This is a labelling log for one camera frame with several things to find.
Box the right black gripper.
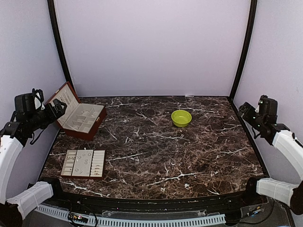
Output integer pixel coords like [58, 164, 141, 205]
[238, 102, 265, 131]

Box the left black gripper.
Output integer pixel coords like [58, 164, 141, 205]
[27, 98, 67, 131]

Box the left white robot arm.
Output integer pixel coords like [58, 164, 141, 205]
[0, 89, 67, 227]

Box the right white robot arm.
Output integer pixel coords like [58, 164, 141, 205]
[238, 95, 303, 215]

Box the brown wooden jewelry box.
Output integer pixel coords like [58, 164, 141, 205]
[47, 82, 107, 140]

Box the beige jewelry tray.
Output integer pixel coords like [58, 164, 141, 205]
[61, 149, 106, 179]

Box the green plastic bowl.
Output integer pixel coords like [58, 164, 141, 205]
[171, 110, 192, 128]

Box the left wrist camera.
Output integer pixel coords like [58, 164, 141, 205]
[32, 88, 45, 111]

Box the black front rail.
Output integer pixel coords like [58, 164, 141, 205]
[40, 175, 272, 219]

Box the white slotted cable duct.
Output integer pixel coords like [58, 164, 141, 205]
[35, 203, 227, 227]

